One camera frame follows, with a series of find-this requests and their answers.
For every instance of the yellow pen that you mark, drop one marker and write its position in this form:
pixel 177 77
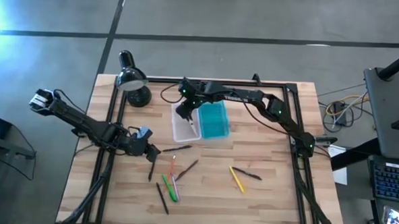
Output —
pixel 237 180

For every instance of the dark power adapter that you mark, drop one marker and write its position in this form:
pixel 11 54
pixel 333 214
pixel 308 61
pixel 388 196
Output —
pixel 338 113

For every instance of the orange pencil with eraser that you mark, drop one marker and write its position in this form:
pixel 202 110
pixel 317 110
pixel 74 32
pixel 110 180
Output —
pixel 172 166

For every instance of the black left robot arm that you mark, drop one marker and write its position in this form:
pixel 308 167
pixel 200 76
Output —
pixel 81 120

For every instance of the grey-blue wrist camera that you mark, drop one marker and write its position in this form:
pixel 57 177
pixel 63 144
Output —
pixel 143 132

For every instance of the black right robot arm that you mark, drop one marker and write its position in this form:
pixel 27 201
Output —
pixel 280 112

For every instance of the laptop keyboard blue backlit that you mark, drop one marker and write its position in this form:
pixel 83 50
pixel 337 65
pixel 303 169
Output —
pixel 392 181

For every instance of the black stand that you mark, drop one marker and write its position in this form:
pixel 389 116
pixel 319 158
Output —
pixel 12 149

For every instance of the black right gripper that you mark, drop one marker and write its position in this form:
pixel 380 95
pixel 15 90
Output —
pixel 187 106

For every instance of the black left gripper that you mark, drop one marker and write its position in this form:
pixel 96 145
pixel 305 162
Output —
pixel 137 147

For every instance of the clear purple pen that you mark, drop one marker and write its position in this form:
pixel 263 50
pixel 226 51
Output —
pixel 175 188

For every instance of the grey desk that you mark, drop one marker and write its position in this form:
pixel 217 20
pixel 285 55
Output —
pixel 385 113

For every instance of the black pen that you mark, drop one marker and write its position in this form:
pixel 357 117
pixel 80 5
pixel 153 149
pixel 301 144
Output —
pixel 247 173
pixel 177 148
pixel 151 172
pixel 162 198

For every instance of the black aluminium frame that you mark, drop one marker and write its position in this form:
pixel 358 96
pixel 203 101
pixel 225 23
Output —
pixel 163 80

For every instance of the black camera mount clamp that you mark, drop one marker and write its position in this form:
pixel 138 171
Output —
pixel 256 79

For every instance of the black bar bracket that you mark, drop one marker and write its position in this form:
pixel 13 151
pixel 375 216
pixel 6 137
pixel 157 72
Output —
pixel 326 140

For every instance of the green pen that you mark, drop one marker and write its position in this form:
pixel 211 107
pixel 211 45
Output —
pixel 169 188

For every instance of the black desk lamp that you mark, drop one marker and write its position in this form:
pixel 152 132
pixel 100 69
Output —
pixel 131 77

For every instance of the white paper sheet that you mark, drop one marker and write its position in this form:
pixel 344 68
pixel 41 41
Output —
pixel 341 174

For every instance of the blue plastic pencil case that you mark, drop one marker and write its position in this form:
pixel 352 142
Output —
pixel 182 129

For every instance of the black desk leg bar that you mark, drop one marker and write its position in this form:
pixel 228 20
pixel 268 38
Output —
pixel 352 156

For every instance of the blue translucent box lid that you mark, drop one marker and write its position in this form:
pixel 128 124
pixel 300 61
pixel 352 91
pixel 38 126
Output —
pixel 213 119

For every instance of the dark brown metallic pen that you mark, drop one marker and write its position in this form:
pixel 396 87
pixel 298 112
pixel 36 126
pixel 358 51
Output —
pixel 187 170

